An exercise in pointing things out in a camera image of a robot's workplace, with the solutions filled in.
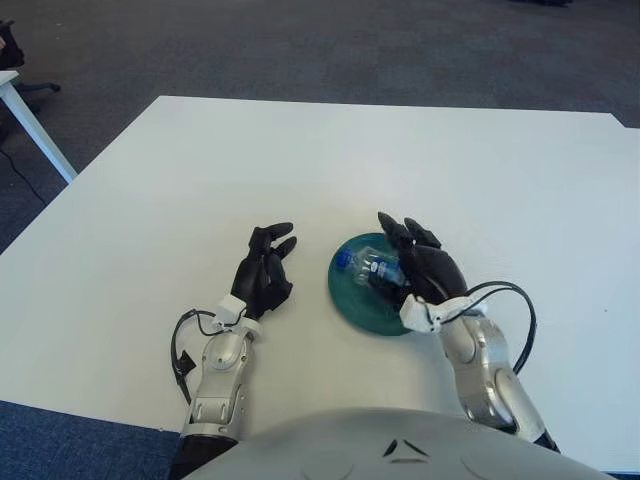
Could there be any person in dark clothes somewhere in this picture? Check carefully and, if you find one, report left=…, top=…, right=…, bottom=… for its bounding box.
left=0, top=19, right=25, bottom=69

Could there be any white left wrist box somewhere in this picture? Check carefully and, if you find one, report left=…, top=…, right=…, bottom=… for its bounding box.
left=215, top=294, right=246, bottom=329

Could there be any thin black floor cable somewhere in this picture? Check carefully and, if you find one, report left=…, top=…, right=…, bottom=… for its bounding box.
left=0, top=149, right=49, bottom=204

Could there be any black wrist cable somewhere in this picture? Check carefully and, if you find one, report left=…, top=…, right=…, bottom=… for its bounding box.
left=170, top=308, right=221, bottom=406
left=464, top=280, right=539, bottom=374

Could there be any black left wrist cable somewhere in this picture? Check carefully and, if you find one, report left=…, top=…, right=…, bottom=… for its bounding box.
left=170, top=308, right=221, bottom=406

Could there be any clear bottle with blue cap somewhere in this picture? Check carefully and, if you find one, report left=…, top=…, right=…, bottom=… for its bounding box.
left=335, top=244, right=407, bottom=287

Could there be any black office chair base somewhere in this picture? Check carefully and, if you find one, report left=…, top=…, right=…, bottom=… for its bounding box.
left=14, top=82, right=62, bottom=116

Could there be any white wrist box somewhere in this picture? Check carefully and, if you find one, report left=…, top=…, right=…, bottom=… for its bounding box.
left=398, top=292, right=489, bottom=335
left=215, top=294, right=246, bottom=329

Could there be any white side table leg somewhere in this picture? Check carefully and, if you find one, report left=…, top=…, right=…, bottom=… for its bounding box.
left=0, top=69, right=79, bottom=185

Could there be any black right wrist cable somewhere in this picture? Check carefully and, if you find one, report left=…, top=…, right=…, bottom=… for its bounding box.
left=464, top=280, right=539, bottom=374

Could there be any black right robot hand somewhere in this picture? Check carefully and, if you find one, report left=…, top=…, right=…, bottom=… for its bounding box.
left=367, top=211, right=470, bottom=306

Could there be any silver robot torso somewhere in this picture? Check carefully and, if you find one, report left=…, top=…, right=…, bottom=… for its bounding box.
left=182, top=407, right=609, bottom=480

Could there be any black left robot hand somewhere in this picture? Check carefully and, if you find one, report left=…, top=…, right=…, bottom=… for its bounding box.
left=229, top=221, right=299, bottom=321

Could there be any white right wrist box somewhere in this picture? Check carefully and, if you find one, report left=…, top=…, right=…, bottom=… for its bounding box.
left=398, top=292, right=489, bottom=335

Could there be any green round plate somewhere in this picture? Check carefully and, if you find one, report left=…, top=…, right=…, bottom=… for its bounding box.
left=327, top=230, right=426, bottom=337

